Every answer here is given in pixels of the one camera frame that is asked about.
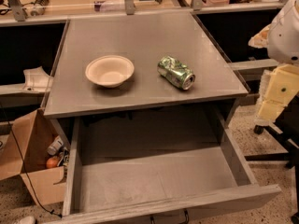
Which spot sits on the brown cardboard box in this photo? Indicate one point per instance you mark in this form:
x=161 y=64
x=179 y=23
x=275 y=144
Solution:
x=25 y=154

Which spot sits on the white curved plastic part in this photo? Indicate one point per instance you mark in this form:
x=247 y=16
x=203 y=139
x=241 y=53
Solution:
x=37 y=80

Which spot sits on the crushed green soda can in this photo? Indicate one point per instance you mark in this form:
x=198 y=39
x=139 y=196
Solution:
x=176 y=72

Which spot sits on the open grey wooden drawer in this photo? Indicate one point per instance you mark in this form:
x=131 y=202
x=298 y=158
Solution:
x=123 y=170

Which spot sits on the black drawer handle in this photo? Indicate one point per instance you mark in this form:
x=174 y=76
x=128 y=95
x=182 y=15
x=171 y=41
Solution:
x=173 y=217

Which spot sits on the white bottle in box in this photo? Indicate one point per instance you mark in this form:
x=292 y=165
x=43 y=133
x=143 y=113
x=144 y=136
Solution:
x=55 y=146

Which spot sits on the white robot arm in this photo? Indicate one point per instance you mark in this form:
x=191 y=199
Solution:
x=281 y=39

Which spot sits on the grey cabinet top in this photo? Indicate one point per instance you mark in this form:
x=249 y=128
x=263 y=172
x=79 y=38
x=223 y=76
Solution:
x=143 y=39

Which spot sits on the black office chair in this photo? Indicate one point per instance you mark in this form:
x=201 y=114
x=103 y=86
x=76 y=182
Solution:
x=285 y=130

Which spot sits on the orange fruit in box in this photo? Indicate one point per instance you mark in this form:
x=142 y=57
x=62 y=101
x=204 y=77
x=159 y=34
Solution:
x=52 y=162

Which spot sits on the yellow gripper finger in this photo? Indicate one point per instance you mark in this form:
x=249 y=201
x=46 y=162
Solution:
x=277 y=88

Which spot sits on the white computer mouse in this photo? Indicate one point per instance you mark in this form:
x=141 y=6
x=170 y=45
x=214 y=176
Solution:
x=26 y=220

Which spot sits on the white paper bowl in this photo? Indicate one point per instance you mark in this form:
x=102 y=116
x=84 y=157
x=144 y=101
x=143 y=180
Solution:
x=109 y=71

